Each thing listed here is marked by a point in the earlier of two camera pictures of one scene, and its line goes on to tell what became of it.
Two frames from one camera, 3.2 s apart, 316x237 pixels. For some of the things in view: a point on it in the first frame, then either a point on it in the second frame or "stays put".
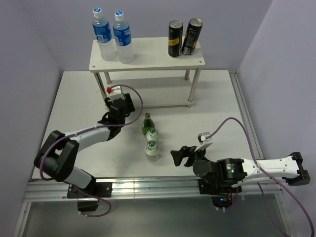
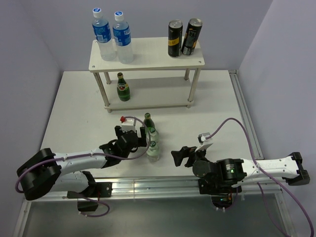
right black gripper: [185, 151] stays put
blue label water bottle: [102, 34] stays put
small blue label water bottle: [122, 35] stays put
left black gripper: [130, 107] → [143, 136]
